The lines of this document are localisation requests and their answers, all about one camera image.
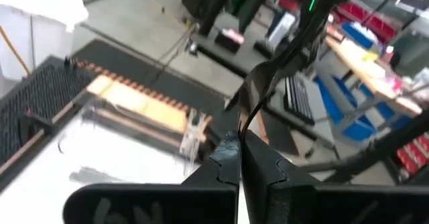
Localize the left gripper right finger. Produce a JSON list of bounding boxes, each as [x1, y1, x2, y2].
[[241, 129, 322, 224]]

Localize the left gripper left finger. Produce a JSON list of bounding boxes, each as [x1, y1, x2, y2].
[[182, 131, 242, 186]]

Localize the black metal fork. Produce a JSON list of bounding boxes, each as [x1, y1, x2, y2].
[[238, 60, 282, 138]]

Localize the black keyboard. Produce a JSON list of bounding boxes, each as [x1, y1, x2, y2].
[[283, 72, 316, 127]]

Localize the clear plastic bin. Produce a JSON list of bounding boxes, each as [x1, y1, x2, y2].
[[55, 105, 210, 174]]

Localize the black hazard striped mat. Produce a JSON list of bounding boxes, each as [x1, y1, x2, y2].
[[71, 38, 245, 113]]

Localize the wooden table board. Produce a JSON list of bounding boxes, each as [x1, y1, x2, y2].
[[85, 73, 215, 144]]

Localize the blue storage bins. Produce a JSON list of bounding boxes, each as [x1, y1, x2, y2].
[[311, 74, 415, 144]]

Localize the wooden workbench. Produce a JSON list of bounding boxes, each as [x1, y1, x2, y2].
[[323, 32, 424, 117]]

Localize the red shelf bins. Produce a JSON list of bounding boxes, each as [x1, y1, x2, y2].
[[334, 1, 400, 46], [394, 133, 429, 178]]

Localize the black perforated case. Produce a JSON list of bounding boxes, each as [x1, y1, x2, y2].
[[0, 55, 98, 171]]

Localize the grey metal bracket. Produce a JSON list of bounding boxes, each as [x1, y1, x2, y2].
[[178, 108, 209, 160]]

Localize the yellow hanging cable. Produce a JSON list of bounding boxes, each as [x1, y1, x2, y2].
[[0, 25, 32, 76]]

